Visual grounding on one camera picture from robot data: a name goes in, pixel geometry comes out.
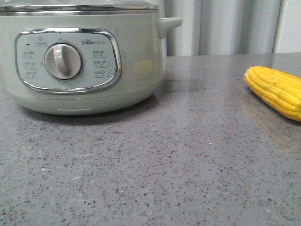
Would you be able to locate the yellow corn cob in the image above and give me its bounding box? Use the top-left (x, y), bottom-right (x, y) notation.
top-left (244, 66), bottom-right (301, 122)

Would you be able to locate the glass pot lid steel rim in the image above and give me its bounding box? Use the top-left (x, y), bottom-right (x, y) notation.
top-left (0, 0), bottom-right (159, 12)

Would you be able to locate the pale green electric cooking pot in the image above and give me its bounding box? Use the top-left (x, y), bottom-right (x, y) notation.
top-left (0, 9), bottom-right (182, 115)

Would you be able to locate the grey round control knob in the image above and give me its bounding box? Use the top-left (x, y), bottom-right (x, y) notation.
top-left (45, 43), bottom-right (82, 80)

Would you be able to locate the white pleated curtain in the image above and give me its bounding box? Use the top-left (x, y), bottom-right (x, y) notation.
top-left (145, 0), bottom-right (301, 57)

